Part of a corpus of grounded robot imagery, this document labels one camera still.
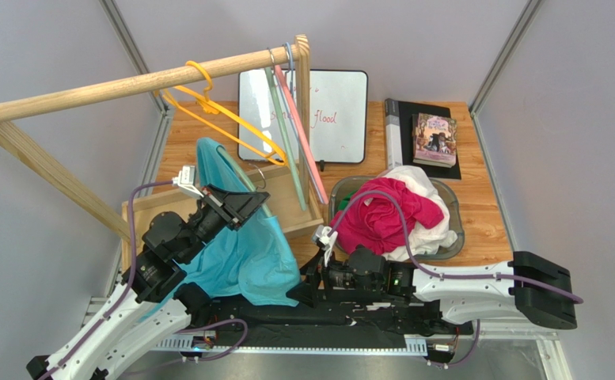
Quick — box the pale green hanger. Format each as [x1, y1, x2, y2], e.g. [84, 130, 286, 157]
[264, 47, 306, 211]

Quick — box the sage green hanger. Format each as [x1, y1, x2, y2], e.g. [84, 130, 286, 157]
[216, 146, 258, 192]

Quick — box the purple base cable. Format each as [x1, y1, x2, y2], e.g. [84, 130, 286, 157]
[122, 317, 249, 376]

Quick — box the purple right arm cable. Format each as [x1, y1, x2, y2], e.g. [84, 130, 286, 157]
[328, 190, 585, 306]

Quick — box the wooden clothes rack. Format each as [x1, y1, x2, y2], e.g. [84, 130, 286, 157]
[0, 34, 325, 271]

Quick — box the green t shirt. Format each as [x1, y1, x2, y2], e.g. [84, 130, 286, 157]
[337, 191, 355, 211]

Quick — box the pink hanger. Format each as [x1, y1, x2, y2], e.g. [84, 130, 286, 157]
[274, 65, 328, 205]

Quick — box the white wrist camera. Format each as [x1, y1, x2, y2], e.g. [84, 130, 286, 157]
[172, 165, 203, 200]
[311, 225, 338, 267]

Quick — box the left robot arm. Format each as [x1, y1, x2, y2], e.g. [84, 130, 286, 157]
[26, 179, 270, 379]

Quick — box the light blue t shirt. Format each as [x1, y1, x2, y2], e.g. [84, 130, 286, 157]
[141, 136, 302, 321]

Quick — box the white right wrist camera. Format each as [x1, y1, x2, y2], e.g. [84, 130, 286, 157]
[311, 225, 338, 267]

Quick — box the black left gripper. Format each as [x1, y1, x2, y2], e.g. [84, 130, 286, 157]
[178, 182, 270, 263]

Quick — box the white board with red writing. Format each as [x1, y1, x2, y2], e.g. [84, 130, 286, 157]
[238, 69, 368, 164]

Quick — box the illustrated paperback book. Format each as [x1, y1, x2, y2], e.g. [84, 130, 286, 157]
[412, 113, 457, 168]

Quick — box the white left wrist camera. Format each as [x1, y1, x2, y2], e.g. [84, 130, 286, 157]
[172, 165, 203, 200]

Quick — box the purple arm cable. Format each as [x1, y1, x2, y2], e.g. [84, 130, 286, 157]
[328, 190, 585, 306]
[36, 180, 177, 380]

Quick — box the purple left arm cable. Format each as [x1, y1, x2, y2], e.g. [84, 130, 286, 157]
[36, 180, 177, 380]

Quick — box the light blue wire hanger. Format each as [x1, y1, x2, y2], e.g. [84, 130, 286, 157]
[291, 34, 318, 198]

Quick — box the white t shirt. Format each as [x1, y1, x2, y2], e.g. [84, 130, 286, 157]
[381, 165, 457, 256]

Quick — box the black binder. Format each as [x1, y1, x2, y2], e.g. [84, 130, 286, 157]
[384, 98, 461, 180]

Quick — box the yellow plastic hanger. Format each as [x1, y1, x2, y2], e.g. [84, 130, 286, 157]
[154, 61, 287, 166]

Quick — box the clear blue plastic tub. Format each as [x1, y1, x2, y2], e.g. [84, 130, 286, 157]
[328, 176, 465, 261]

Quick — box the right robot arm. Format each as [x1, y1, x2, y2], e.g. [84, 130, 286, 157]
[287, 246, 579, 330]

